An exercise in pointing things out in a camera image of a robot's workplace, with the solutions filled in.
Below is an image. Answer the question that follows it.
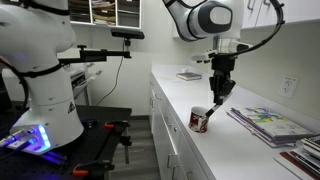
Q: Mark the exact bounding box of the black camera cable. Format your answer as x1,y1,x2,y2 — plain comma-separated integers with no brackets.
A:
95,54,125,107

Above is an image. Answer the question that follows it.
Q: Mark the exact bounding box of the white wall outlet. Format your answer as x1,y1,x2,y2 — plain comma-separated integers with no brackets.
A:
278,75,301,99

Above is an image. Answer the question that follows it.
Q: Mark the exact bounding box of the pile of magazines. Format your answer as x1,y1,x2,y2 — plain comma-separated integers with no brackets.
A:
225,108,313,149

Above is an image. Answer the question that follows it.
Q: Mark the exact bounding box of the white marker black cap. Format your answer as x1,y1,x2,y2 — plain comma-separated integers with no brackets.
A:
205,103,223,118

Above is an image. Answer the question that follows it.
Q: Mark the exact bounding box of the black robot table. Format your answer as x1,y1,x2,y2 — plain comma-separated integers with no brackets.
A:
0,104,133,180

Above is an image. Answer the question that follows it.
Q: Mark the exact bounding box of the white base cabinet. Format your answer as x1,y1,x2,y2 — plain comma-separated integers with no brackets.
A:
148,71,208,180

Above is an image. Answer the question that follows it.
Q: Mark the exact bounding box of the silver cabinet handle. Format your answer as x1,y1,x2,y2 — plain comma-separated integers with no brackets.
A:
165,153,179,170
163,114,173,129

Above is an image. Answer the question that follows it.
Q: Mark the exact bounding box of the white upper cabinet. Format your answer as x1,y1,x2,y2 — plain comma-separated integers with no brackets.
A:
240,0,320,29

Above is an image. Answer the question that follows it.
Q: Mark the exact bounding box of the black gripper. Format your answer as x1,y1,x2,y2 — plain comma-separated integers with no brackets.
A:
209,55,237,106

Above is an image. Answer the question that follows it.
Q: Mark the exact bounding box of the black cover book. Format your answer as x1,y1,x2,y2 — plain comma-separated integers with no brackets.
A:
300,134,320,155

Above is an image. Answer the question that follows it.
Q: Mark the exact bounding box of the orange handled black clamp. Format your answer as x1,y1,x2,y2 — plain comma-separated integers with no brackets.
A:
71,159,116,178
103,119,133,165

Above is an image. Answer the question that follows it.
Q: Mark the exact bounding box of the white wall shelf unit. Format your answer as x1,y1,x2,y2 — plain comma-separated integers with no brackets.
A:
67,0,143,30

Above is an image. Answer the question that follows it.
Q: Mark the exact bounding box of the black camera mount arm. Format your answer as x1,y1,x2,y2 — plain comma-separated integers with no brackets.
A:
58,39,133,65

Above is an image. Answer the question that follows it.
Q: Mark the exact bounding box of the red white mug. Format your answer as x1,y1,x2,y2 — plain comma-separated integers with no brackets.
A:
188,106,212,134

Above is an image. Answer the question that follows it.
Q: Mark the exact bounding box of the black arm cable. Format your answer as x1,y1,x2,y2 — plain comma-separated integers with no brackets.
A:
229,0,286,58

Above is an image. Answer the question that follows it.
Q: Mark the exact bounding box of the small dark book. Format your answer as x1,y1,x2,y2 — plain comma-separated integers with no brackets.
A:
176,71,203,82

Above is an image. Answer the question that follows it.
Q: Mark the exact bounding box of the black stereo camera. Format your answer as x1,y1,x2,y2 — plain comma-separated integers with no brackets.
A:
110,28,146,41

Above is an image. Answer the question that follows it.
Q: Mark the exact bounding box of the colourful cover magazine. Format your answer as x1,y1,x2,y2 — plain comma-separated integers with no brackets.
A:
239,106,315,140

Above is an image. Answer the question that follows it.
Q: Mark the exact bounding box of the stack of books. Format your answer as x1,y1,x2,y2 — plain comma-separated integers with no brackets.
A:
273,139,320,180

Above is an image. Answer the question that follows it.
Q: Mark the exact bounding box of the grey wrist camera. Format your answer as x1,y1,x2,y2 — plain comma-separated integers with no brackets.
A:
191,48,221,65

